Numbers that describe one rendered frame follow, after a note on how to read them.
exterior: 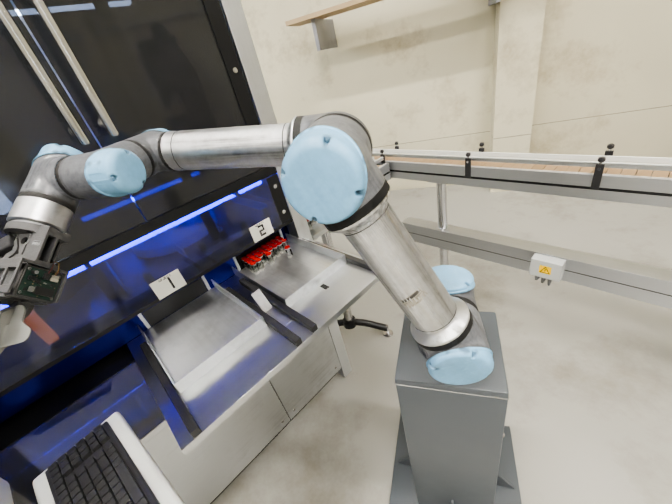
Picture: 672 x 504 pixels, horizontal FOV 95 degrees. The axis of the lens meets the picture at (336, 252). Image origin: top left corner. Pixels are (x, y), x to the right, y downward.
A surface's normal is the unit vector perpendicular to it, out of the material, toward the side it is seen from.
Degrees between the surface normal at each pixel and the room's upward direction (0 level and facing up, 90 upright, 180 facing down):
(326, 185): 83
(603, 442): 0
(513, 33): 90
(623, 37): 90
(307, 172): 83
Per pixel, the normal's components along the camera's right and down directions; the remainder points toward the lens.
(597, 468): -0.22, -0.82
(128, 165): 0.97, -0.06
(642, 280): -0.69, 0.51
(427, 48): -0.28, 0.57
